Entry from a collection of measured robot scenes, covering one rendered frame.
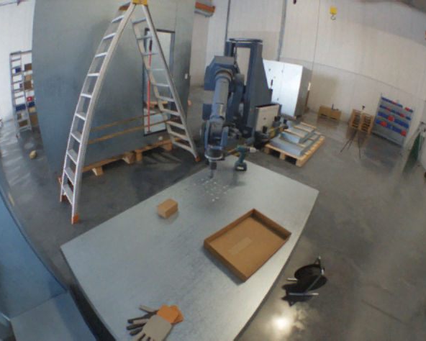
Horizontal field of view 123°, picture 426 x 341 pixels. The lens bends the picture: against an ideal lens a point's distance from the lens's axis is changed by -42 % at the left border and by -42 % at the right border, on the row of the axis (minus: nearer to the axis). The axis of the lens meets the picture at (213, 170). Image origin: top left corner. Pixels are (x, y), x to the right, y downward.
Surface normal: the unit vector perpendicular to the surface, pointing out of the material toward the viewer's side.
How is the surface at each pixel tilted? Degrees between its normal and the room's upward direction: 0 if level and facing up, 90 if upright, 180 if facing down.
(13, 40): 90
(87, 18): 90
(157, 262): 0
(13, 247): 90
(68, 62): 90
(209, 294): 0
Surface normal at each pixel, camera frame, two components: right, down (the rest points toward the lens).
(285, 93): -0.66, 0.33
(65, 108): 0.75, 0.38
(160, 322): 0.08, -0.87
